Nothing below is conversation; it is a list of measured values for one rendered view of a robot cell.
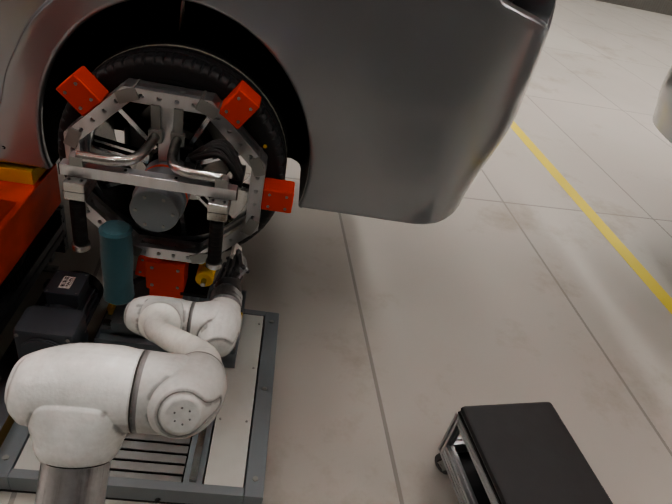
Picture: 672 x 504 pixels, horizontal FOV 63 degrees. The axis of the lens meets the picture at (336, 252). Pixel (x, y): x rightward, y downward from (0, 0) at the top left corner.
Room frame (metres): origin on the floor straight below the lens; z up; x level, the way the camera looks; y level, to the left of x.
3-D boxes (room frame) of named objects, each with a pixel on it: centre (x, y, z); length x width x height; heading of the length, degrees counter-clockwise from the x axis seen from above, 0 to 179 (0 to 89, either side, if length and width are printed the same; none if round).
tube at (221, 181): (1.23, 0.40, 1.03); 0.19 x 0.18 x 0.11; 9
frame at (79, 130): (1.34, 0.52, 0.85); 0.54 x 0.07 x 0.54; 99
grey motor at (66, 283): (1.25, 0.82, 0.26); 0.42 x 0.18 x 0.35; 9
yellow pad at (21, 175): (1.45, 1.05, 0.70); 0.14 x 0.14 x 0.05; 9
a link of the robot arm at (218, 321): (1.02, 0.26, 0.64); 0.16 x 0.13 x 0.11; 9
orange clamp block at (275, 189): (1.39, 0.21, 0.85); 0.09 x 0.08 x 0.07; 99
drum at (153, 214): (1.27, 0.50, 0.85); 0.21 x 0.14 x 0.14; 9
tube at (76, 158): (1.20, 0.59, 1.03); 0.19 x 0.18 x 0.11; 9
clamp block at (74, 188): (1.11, 0.65, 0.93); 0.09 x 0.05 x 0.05; 9
